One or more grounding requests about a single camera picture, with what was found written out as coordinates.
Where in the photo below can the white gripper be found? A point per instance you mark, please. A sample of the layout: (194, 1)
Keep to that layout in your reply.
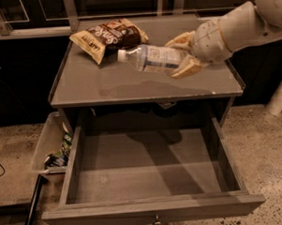
(209, 43)

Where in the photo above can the blue plastic water bottle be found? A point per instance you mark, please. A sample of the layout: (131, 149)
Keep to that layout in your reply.
(150, 58)

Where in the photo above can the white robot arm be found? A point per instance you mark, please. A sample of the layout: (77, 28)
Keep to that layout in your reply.
(249, 25)

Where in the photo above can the open grey top drawer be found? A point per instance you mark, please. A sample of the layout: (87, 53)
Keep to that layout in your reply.
(151, 177)

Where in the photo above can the brown snack chip bag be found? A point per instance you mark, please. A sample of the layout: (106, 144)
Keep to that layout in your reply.
(117, 35)

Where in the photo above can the grey wooden cabinet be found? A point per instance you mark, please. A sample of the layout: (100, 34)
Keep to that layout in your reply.
(81, 83)

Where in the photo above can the snack packets in bin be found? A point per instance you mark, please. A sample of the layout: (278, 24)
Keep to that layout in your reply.
(60, 158)

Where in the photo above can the clear plastic storage bin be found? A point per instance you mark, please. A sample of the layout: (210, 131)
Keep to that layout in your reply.
(50, 141)

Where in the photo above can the black bar on floor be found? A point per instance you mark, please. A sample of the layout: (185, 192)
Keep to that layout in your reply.
(34, 200)

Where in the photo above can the metal railing frame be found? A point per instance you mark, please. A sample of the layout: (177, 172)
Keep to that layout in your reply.
(56, 18)

